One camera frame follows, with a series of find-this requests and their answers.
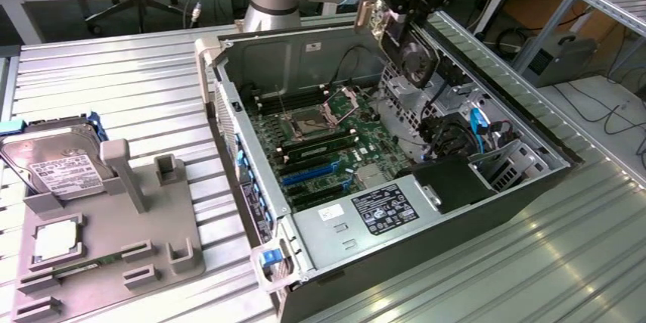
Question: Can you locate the black graphics card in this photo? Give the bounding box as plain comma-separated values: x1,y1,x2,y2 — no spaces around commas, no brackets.
355,0,443,92

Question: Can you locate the silver drive cage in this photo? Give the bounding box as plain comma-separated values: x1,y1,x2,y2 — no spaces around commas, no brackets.
376,31,488,143

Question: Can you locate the metal socket cover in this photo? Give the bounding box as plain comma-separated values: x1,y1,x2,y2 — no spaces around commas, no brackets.
320,85,365,123

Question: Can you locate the black RAM slot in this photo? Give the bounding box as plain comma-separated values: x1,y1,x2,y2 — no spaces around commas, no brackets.
255,94,329,113
251,87,327,107

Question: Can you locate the CPU socket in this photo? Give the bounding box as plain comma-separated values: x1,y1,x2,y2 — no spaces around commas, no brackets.
285,108,335,139

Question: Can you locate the green motherboard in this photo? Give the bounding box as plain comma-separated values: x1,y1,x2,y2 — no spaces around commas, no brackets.
241,84,411,211

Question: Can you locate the black installed RAM stick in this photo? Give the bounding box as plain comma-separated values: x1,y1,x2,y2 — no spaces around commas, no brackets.
279,129,359,161

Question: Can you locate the black office chair base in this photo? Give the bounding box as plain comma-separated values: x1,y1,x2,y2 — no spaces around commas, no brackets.
82,0,200,36

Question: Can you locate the silver chipset heatsink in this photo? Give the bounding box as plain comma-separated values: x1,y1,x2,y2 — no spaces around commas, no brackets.
353,169,393,188

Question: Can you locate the blue expansion slot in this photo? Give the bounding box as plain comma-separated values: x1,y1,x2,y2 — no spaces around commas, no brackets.
279,161,340,188

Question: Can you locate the black plastic shroud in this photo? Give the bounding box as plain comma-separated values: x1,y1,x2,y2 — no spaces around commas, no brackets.
410,154,499,215

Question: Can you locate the black expansion slot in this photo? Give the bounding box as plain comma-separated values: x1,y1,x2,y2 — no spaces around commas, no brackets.
288,185,349,207

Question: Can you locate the silver power supply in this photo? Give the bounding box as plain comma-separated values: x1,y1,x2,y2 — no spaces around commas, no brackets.
291,178,446,272

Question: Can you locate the open black PC case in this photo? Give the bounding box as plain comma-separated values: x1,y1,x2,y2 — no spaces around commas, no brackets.
193,12,582,323

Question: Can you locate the hard disk with blue carrier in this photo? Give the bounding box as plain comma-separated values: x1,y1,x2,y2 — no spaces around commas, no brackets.
0,110,120,203

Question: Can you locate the grey parts rack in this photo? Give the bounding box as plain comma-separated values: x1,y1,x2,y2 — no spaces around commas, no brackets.
10,139,211,323

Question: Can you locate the silver CPU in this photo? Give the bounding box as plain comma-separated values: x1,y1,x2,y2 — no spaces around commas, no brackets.
33,222,82,260

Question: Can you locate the green RAM stick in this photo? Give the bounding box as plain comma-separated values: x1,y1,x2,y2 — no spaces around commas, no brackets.
49,254,127,275

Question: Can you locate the black looped wire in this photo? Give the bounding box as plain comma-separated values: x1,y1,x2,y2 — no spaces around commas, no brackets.
333,45,389,88

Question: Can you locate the aluminium frame table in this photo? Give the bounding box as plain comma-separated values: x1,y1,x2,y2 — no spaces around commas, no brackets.
508,0,646,86

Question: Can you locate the grey box with black handle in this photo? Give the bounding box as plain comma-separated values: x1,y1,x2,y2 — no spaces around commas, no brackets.
512,33,607,89

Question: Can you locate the blue SATA wire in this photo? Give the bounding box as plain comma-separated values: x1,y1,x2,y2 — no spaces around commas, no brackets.
467,106,494,156

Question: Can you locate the black power wire bundle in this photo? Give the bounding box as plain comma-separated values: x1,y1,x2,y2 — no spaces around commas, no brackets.
416,113,476,162

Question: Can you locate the silver disk bay bracket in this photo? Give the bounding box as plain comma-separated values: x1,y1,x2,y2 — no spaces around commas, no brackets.
467,138,540,194

